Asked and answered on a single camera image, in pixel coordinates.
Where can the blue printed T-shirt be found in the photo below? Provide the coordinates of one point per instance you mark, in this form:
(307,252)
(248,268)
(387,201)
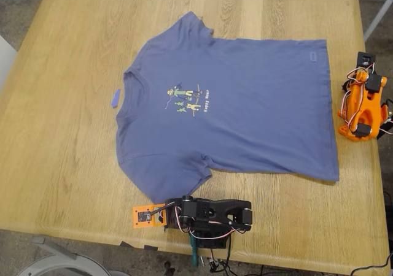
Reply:
(245,104)

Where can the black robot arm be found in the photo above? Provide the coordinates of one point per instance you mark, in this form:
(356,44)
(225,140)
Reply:
(221,211)

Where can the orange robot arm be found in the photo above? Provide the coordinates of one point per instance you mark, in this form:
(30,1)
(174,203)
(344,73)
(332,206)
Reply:
(368,104)

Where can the green table clamp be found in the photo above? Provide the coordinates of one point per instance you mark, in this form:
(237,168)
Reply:
(194,251)

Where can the black table clamp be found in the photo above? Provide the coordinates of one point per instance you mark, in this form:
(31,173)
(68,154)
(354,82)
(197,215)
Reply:
(387,125)

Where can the white chair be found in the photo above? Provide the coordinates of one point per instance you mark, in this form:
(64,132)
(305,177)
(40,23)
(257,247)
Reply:
(6,61)
(376,18)

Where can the blue tape strip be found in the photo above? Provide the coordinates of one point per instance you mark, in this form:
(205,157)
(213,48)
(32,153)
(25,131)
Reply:
(115,98)

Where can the grey round chair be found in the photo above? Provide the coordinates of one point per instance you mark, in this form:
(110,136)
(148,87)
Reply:
(61,259)

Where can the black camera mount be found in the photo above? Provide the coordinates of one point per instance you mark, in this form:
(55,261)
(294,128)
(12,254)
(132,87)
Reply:
(365,59)

